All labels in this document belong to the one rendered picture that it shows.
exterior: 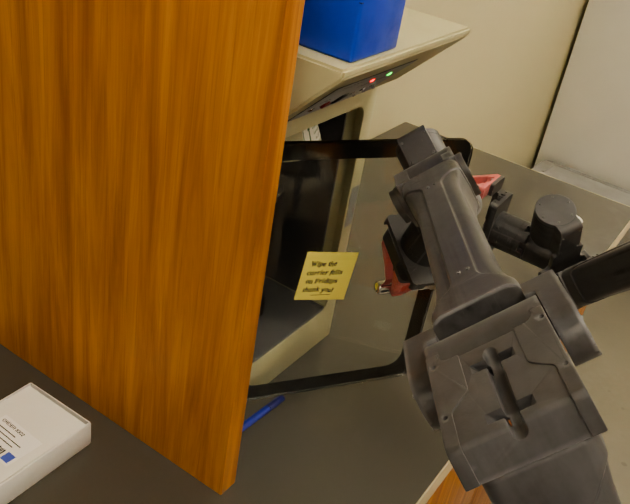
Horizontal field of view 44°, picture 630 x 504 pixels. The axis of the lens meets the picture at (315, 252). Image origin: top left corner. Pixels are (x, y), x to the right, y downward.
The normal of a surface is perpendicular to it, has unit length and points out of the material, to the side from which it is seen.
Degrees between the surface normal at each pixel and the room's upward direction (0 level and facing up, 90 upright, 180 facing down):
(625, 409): 0
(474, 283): 41
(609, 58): 90
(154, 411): 90
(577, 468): 66
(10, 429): 0
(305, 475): 0
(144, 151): 90
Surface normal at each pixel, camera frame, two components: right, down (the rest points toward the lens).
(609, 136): -0.55, 0.36
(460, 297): -0.50, -0.81
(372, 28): 0.82, 0.40
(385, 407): 0.15, -0.84
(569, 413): -0.20, 0.08
